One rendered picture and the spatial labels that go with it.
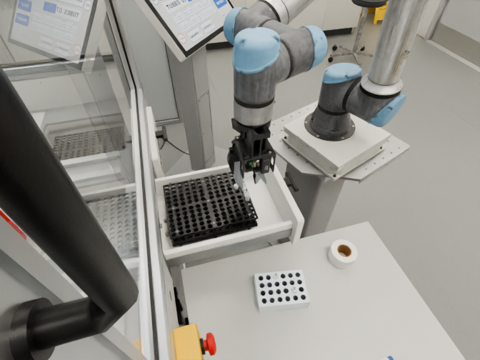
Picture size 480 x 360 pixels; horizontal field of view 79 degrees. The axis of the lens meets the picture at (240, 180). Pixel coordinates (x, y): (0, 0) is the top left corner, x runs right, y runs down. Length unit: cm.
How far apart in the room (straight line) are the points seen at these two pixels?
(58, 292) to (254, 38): 42
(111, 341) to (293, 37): 50
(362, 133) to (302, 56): 66
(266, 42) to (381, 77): 51
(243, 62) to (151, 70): 192
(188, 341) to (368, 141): 87
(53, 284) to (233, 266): 67
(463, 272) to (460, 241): 21
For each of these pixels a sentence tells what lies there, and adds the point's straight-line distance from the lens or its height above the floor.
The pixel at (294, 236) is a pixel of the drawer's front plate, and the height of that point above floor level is 86.
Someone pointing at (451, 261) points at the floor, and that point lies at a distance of 207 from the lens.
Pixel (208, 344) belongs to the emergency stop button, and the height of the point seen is 89.
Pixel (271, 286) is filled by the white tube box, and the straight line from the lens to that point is 78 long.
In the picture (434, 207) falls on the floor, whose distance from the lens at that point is 228.
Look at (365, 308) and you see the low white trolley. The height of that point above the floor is 76.
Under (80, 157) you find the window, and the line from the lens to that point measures 33.
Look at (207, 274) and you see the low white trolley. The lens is 82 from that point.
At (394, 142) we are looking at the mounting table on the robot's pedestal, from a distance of 132.
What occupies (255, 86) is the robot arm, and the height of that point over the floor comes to 126.
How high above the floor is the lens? 150
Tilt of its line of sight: 47 degrees down
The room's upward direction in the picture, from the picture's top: straight up
